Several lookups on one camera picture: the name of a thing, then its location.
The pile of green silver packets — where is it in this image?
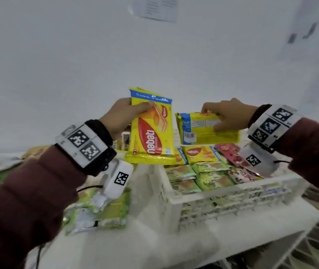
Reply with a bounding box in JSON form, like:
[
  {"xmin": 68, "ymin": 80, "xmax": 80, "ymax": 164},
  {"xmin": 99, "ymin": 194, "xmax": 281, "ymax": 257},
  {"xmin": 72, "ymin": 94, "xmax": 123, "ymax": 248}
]
[{"xmin": 63, "ymin": 187, "xmax": 132, "ymax": 236}]

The red snack packet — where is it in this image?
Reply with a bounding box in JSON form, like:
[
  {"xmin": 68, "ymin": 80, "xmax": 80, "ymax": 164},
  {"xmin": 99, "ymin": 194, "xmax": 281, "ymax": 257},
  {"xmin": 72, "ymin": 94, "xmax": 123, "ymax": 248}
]
[{"xmin": 215, "ymin": 143, "xmax": 250, "ymax": 168}]

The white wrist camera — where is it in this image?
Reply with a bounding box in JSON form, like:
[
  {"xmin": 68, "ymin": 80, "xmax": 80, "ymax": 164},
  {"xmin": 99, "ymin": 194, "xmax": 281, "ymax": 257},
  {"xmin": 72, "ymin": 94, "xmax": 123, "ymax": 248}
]
[
  {"xmin": 239, "ymin": 143, "xmax": 278, "ymax": 177},
  {"xmin": 102, "ymin": 159, "xmax": 134, "ymax": 200}
]

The wristband with marker tags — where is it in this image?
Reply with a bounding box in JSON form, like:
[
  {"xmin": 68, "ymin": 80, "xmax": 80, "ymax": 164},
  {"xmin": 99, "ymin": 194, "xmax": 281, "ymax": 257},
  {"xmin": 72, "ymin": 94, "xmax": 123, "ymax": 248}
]
[
  {"xmin": 247, "ymin": 104, "xmax": 302, "ymax": 153},
  {"xmin": 55, "ymin": 119, "xmax": 117, "ymax": 177}
]

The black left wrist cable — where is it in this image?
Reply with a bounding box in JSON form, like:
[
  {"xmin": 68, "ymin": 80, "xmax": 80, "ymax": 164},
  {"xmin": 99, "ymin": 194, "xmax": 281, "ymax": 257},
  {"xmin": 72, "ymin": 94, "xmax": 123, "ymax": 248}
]
[{"xmin": 35, "ymin": 185, "xmax": 104, "ymax": 269}]

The person's right hand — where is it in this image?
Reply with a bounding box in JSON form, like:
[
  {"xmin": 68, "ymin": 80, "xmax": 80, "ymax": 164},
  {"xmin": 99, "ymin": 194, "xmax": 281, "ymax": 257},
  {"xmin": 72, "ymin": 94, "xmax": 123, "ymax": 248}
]
[{"xmin": 201, "ymin": 98, "xmax": 258, "ymax": 132}]

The person's left hand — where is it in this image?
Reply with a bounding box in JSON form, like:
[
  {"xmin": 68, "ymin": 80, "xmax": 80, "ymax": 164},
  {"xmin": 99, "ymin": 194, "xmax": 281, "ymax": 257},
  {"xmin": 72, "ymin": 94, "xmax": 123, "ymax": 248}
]
[{"xmin": 100, "ymin": 98, "xmax": 154, "ymax": 140}]

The green wafer packet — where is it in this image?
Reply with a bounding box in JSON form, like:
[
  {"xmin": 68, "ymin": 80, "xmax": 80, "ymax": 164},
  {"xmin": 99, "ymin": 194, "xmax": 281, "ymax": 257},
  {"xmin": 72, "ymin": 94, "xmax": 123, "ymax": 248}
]
[
  {"xmin": 195, "ymin": 173, "xmax": 236, "ymax": 191},
  {"xmin": 171, "ymin": 179, "xmax": 202, "ymax": 194},
  {"xmin": 165, "ymin": 165, "xmax": 197, "ymax": 182},
  {"xmin": 191, "ymin": 161, "xmax": 230, "ymax": 174}
]

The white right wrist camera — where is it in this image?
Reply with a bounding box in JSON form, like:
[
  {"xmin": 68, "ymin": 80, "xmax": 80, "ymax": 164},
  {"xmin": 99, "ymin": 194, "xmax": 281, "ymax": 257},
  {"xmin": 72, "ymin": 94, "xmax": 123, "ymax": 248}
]
[{"xmin": 239, "ymin": 143, "xmax": 278, "ymax": 177}]

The right wristband with marker tags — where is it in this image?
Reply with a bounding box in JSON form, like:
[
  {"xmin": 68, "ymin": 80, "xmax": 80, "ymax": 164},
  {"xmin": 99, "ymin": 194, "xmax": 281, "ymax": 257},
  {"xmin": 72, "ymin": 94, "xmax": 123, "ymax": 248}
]
[{"xmin": 247, "ymin": 104, "xmax": 302, "ymax": 153}]

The white paper notice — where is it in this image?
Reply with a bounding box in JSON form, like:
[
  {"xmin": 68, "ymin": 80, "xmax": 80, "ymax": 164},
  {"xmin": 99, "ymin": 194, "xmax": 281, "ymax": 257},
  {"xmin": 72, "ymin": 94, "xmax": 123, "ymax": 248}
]
[{"xmin": 132, "ymin": 0, "xmax": 178, "ymax": 23}]

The left wristband with marker tags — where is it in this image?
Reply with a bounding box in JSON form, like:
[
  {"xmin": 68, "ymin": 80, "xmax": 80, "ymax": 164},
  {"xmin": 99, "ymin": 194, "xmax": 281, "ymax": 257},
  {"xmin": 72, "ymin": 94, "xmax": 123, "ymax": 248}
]
[{"xmin": 55, "ymin": 119, "xmax": 117, "ymax": 177}]

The person's left forearm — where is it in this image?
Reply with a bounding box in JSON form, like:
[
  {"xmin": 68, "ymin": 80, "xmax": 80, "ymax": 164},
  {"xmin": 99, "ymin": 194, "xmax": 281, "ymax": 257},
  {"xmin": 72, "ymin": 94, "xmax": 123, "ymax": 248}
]
[{"xmin": 0, "ymin": 119, "xmax": 114, "ymax": 269}]

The pink snack packet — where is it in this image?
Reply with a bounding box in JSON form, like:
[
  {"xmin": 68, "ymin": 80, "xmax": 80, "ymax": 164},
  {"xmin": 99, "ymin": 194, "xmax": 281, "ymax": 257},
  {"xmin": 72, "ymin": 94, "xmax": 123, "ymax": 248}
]
[{"xmin": 228, "ymin": 167, "xmax": 264, "ymax": 185}]

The small yellow wafer packet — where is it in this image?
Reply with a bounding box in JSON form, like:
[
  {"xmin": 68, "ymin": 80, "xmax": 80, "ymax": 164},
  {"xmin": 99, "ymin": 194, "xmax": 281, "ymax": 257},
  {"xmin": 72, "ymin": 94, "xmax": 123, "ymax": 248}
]
[
  {"xmin": 175, "ymin": 148, "xmax": 188, "ymax": 166},
  {"xmin": 182, "ymin": 146, "xmax": 222, "ymax": 165}
]

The person's right forearm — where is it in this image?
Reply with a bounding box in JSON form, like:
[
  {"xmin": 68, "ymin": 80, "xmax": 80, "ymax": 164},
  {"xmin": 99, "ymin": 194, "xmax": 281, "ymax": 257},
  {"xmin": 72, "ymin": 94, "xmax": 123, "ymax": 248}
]
[{"xmin": 248, "ymin": 104, "xmax": 319, "ymax": 206}]

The white plastic crate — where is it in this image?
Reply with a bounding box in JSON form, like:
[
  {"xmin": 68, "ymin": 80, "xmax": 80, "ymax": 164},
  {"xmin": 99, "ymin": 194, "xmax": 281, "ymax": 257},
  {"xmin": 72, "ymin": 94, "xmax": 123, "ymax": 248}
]
[{"xmin": 153, "ymin": 162, "xmax": 308, "ymax": 233}]

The yellow packet with white label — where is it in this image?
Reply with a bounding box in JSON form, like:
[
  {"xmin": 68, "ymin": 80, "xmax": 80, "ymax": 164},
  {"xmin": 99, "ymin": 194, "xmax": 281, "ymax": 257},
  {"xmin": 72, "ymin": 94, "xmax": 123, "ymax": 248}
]
[{"xmin": 175, "ymin": 112, "xmax": 241, "ymax": 146}]

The pale yellow snack packet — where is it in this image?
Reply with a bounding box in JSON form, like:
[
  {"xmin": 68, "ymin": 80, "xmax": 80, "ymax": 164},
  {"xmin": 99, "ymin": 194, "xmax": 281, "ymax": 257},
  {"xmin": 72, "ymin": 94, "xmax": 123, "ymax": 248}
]
[{"xmin": 21, "ymin": 145, "xmax": 52, "ymax": 160}]

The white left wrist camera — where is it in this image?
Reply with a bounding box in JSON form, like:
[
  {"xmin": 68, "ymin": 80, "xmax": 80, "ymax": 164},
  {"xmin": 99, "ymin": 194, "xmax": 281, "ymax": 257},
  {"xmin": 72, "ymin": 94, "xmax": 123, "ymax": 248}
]
[{"xmin": 102, "ymin": 159, "xmax": 134, "ymax": 200}]

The large yellow wafer packet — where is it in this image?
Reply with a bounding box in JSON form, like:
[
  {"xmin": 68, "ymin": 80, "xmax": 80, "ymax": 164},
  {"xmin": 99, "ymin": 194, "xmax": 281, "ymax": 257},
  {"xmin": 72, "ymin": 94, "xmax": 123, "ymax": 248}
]
[{"xmin": 125, "ymin": 87, "xmax": 176, "ymax": 165}]

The cream snack packet with picture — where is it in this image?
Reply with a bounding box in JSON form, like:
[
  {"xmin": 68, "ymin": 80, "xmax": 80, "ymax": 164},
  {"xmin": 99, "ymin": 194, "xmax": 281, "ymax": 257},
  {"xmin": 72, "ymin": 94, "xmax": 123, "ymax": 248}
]
[{"xmin": 115, "ymin": 131, "xmax": 132, "ymax": 153}]

